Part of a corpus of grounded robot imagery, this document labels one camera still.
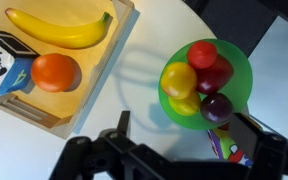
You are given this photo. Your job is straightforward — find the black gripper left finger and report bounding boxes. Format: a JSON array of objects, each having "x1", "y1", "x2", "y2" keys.
[{"x1": 117, "y1": 110, "x2": 132, "y2": 137}]

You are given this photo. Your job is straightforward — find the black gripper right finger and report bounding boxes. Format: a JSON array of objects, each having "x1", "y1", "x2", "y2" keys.
[{"x1": 228, "y1": 112, "x2": 267, "y2": 164}]

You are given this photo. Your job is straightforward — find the dark purple plum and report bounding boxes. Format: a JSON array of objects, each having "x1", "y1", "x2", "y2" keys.
[{"x1": 199, "y1": 92, "x2": 235, "y2": 124}]

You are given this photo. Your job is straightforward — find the wooden tray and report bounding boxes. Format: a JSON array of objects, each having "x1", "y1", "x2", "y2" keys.
[{"x1": 0, "y1": 0, "x2": 136, "y2": 140}]

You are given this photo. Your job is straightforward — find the red green soft cube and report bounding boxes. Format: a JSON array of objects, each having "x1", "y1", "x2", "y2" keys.
[{"x1": 207, "y1": 122, "x2": 256, "y2": 168}]

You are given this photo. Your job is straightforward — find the green plate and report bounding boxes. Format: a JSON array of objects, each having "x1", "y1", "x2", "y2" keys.
[{"x1": 157, "y1": 38, "x2": 254, "y2": 131}]

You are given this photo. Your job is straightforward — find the yellow lemon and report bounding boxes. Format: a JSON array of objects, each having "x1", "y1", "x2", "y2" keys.
[{"x1": 167, "y1": 90, "x2": 202, "y2": 117}]

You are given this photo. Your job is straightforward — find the dark red apple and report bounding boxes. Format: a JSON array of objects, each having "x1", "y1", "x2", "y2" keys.
[{"x1": 195, "y1": 54, "x2": 235, "y2": 96}]

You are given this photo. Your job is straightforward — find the yellow orange round fruit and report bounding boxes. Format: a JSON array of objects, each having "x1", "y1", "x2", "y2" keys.
[{"x1": 160, "y1": 61, "x2": 199, "y2": 101}]

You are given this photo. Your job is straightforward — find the red strawberry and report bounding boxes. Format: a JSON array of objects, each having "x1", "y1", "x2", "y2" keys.
[{"x1": 186, "y1": 40, "x2": 219, "y2": 70}]

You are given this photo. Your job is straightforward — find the yellow banana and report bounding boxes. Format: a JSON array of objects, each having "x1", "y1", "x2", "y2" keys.
[{"x1": 4, "y1": 7, "x2": 113, "y2": 50}]

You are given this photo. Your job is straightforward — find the blue black white soft cube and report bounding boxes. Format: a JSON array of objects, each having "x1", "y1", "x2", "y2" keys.
[{"x1": 0, "y1": 28, "x2": 40, "y2": 98}]

